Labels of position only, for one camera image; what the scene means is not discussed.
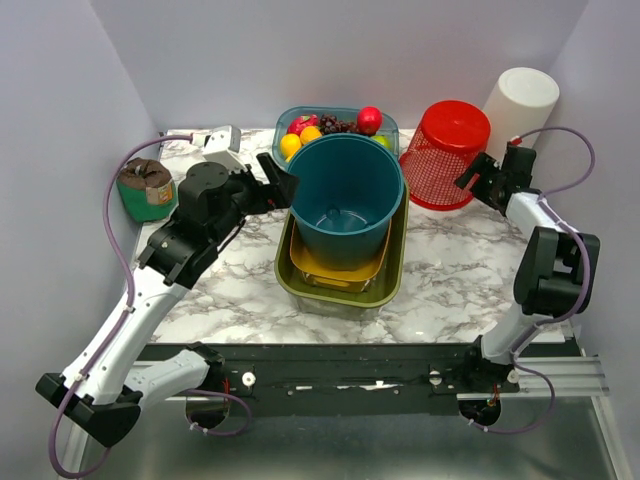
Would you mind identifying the orange fruit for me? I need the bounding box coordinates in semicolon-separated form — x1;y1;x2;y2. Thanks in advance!
299;126;323;145

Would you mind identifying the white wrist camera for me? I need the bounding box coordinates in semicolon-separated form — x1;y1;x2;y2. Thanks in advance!
191;125;245;173
507;136;523;147

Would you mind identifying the yellow plastic bin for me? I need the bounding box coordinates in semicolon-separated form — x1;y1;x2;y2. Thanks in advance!
289;222;391;293

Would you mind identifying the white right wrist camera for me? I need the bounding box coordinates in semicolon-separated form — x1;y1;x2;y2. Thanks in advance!
507;136;523;147

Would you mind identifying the clear teal fruit basket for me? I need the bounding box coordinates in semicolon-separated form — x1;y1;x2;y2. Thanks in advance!
271;106;399;168

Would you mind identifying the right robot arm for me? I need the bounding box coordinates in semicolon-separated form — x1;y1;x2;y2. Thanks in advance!
455;144;600;392

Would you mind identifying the dark purple grape bunch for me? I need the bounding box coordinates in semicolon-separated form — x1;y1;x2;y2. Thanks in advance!
318;114;358;135

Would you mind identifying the pink dragon fruit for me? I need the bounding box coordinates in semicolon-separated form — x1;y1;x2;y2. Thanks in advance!
287;114;319;135

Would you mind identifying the yellow lemon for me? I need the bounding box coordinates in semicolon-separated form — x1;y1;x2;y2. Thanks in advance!
279;133;303;162

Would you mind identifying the green pot with brown top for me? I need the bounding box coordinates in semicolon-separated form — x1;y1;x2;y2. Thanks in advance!
116;157;177;223

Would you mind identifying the red mesh basket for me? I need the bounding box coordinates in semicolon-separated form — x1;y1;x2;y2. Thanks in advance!
399;100;491;211

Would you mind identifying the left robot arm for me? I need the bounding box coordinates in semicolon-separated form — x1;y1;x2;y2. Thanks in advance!
36;153;299;448

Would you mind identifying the teal plastic bucket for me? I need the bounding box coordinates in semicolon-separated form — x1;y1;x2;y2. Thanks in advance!
287;134;405;270

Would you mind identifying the red apple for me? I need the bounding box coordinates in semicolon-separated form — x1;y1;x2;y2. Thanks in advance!
356;106;383;136

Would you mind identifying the olive green plastic tub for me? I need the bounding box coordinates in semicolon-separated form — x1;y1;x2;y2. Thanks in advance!
274;187;409;320

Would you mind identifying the white cylindrical container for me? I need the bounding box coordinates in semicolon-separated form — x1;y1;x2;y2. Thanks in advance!
482;67;560;160

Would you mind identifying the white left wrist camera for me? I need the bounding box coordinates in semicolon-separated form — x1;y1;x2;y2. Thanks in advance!
191;125;245;173

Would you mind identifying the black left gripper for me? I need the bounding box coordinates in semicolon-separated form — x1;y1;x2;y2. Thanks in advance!
209;152;300;245

